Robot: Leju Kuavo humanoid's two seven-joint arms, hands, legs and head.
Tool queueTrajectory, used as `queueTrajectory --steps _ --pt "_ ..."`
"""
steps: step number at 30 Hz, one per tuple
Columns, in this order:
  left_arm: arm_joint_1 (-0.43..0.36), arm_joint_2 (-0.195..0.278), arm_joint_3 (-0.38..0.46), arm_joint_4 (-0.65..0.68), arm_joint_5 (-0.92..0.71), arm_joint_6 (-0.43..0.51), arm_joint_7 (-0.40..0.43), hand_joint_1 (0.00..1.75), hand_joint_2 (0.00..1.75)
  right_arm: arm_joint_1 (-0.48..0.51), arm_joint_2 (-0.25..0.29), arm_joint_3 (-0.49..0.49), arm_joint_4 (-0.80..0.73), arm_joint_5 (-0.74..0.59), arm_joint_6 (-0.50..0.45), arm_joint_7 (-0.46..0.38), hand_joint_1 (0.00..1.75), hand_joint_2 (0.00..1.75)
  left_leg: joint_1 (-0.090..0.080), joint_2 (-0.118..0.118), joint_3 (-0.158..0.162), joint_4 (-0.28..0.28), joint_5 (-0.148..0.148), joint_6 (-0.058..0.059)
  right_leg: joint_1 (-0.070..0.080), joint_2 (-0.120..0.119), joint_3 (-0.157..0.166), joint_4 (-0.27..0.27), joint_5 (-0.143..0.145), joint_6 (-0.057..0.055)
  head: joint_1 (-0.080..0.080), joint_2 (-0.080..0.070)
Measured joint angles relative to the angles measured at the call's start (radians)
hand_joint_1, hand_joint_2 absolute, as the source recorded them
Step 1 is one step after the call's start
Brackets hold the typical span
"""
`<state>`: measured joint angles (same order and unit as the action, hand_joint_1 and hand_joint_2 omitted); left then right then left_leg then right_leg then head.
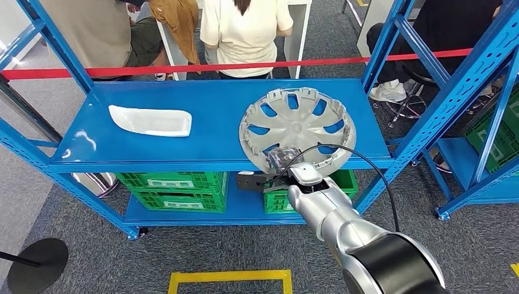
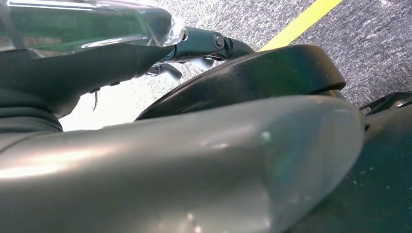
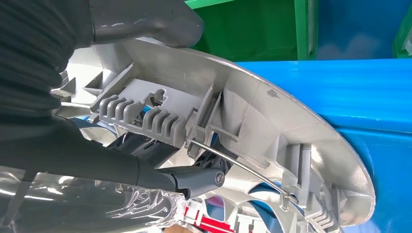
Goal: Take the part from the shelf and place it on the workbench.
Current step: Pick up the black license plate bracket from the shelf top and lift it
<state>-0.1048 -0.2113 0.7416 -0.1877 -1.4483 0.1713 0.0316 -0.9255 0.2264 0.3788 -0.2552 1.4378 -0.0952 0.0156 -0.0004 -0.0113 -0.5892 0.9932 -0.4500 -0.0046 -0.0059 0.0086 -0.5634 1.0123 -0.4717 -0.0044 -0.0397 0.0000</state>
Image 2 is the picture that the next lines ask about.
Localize black robot foot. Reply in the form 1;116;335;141
135;44;346;121

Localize yellow floor tape square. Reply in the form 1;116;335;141
257;0;343;53

